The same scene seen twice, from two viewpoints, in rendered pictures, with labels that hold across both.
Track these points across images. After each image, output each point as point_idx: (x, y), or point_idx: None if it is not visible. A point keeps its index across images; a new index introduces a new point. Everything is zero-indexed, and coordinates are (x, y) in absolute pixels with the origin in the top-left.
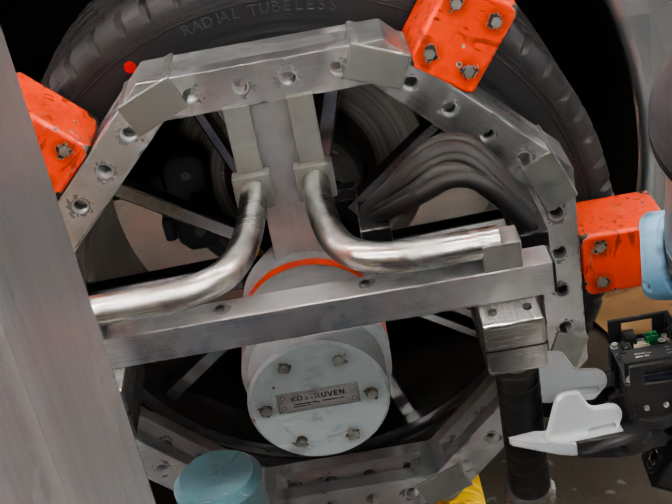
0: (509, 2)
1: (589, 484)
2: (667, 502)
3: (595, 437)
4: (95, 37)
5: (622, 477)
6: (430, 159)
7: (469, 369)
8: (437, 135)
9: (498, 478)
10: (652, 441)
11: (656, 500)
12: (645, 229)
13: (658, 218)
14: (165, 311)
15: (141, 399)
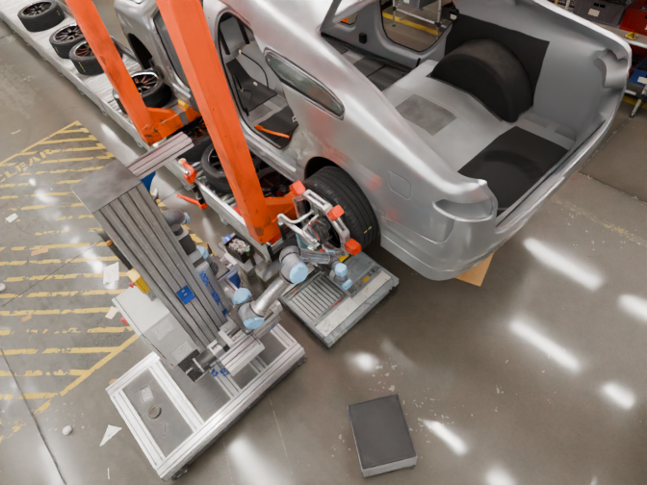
0: (336, 216)
1: (411, 269)
2: (416, 283)
3: (314, 265)
4: (308, 181)
5: (417, 273)
6: (318, 226)
7: None
8: (323, 223)
9: None
10: (318, 269)
11: (415, 281)
12: (325, 251)
13: (327, 251)
14: (286, 221)
15: (286, 225)
